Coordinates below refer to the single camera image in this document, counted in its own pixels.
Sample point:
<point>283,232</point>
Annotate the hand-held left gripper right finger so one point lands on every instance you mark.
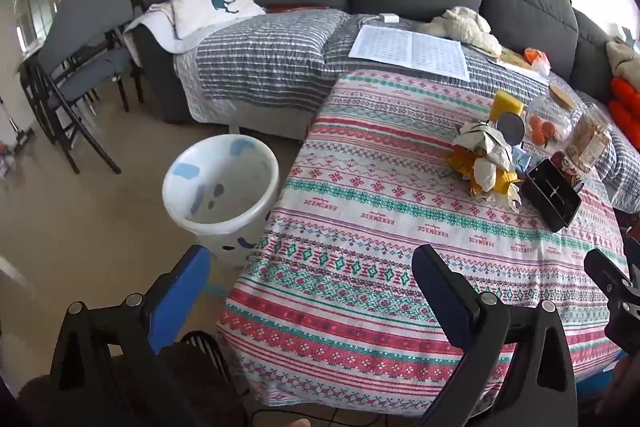
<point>442,299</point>

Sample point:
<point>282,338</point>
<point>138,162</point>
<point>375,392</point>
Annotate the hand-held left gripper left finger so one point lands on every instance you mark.
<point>176,307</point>

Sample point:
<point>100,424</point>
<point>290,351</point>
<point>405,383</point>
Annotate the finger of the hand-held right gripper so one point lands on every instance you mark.
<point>606,274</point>

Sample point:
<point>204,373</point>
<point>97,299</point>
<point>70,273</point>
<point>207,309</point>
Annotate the red cartoon face can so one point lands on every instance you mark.
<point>570,167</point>

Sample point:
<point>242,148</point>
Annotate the yellow wrapper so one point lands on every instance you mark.
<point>487,184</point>

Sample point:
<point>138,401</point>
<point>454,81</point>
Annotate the white plastic trash bin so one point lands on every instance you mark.
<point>220,189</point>

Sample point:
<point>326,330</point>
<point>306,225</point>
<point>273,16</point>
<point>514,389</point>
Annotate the black open box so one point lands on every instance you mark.
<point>550,197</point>

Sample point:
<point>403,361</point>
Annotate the red green patterned tablecloth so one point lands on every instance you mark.
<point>360,207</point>

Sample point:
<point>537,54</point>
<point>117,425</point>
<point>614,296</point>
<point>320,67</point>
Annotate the light blue packet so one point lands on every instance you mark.
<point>524,159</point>

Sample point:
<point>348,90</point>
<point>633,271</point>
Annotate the small orange fruit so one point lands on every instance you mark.
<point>539,137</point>
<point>536,123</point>
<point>549,128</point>

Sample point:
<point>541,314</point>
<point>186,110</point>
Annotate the clear glass jar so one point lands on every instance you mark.
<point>560,119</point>

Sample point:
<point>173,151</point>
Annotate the red orange cloth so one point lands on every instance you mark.
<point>627,107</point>

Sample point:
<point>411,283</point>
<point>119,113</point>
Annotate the cork jar lid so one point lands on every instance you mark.
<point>564,96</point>

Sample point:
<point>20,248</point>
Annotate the yellow sponge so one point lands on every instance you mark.
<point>505,103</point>

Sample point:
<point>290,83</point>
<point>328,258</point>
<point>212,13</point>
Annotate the beige cushion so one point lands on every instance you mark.
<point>625,59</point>

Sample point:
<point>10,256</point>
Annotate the orange white plush toy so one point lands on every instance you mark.
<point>534,57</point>

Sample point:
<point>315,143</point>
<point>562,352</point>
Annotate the yellow paper sheet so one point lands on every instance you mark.
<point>512,58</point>

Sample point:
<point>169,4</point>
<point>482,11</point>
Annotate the white printed paper sheet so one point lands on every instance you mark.
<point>410,49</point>

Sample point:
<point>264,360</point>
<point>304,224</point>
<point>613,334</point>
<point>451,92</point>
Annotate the grey striped quilt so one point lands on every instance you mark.
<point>260,57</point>

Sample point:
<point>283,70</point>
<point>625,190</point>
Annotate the cream plush cloth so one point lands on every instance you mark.
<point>465,27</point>

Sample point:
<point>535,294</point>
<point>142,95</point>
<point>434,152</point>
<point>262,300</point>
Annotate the white throw cloth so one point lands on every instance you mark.
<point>150,27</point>

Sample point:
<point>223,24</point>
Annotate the white power adapter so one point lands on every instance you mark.
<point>389,17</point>

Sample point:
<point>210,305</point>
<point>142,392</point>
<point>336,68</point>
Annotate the white pillow with deer print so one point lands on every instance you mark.
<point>200,14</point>

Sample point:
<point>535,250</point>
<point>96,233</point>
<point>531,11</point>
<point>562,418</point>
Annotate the grey folding chair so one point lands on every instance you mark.
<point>85,12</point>

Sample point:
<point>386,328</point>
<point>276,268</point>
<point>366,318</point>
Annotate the window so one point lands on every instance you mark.
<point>35,7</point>

